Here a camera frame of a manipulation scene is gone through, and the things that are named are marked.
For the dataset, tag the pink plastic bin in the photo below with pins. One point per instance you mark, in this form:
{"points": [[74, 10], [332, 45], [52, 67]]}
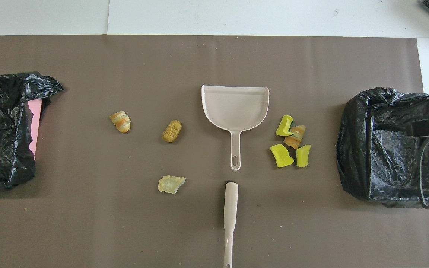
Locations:
{"points": [[34, 126]]}

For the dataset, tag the brown paper table mat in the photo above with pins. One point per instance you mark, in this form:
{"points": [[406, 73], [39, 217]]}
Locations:
{"points": [[199, 59]]}

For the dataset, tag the black bag lined bin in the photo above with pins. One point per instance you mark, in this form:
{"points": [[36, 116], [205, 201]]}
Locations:
{"points": [[385, 156]]}

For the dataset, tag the beige plastic dustpan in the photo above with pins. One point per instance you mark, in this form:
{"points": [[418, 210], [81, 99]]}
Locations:
{"points": [[235, 108]]}

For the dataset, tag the pale green bread piece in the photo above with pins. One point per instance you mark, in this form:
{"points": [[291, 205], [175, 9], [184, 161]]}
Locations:
{"points": [[170, 184]]}

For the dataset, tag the black crumpled trash bag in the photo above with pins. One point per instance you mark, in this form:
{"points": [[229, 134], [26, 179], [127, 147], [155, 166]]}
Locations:
{"points": [[2, 111]]}

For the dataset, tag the yellow sponge piece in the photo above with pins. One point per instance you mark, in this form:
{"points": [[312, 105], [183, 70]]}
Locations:
{"points": [[281, 156], [303, 156], [283, 128]]}

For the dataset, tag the brown crumbly bread piece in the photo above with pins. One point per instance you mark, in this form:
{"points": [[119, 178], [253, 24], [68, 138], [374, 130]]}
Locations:
{"points": [[172, 131]]}

